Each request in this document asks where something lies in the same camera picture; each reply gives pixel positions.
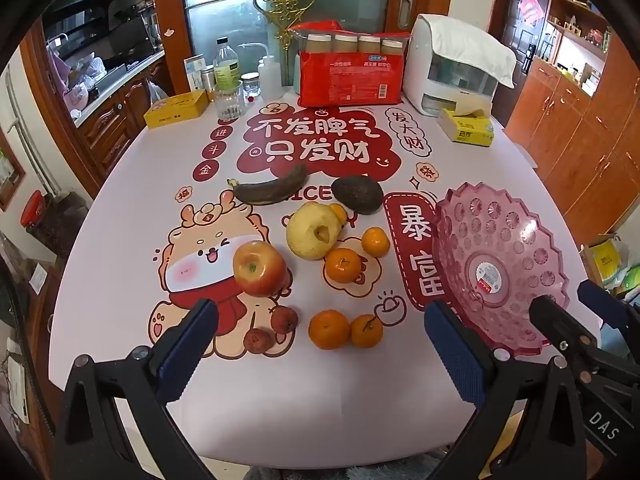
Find wooden display shelf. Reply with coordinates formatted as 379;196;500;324
545;0;618;101

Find small white carton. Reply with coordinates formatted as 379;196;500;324
183;54;206;93

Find wooden kitchen cabinet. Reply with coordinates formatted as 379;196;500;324
75;60;168;171

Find black range hood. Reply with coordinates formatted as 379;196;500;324
42;0;146;26

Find clear glass cup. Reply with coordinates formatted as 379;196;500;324
214;85;246;122

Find frosted glass door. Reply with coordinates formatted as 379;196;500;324
180;0;391;86

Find pink plastic fruit plate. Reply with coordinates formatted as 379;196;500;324
431;182;571;357

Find white squeeze bottle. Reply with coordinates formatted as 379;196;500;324
239;42;283;102

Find tall wooden cabinet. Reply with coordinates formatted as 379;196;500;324
505;57;640;246

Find yellow tin box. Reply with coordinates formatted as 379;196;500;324
143;91;210;130

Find dark overripe banana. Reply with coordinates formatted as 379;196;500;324
227;162;308;207

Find yellow green bag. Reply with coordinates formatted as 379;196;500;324
597;240;640;291

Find yellow tissue box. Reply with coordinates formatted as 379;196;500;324
438;107;496;148

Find red yellow apple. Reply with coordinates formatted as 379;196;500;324
232;240;287;297

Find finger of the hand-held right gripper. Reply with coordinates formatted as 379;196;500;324
577;279;636;333
529;295;601;376

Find clear bottle with green label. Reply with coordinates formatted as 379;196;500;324
213;36;240;91

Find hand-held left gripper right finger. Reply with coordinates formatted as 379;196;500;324
424;300;601;480

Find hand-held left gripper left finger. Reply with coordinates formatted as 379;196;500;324
57;298;221;480

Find clear plastic bag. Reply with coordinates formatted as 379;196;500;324
145;77;171;111

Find white countertop appliance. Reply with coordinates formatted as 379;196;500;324
402;14;501;118

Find dark green avocado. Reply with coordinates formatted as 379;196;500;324
331;175;385;216

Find red plastic package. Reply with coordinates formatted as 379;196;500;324
298;50;405;108

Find white cloth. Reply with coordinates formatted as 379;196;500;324
427;15;517;88

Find red lychee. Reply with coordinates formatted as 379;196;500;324
270;306;299;335
243;327;275;354

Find pink plastic bag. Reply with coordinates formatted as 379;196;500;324
47;45;108;116

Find yellow pear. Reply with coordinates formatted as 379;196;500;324
286;201;345;261

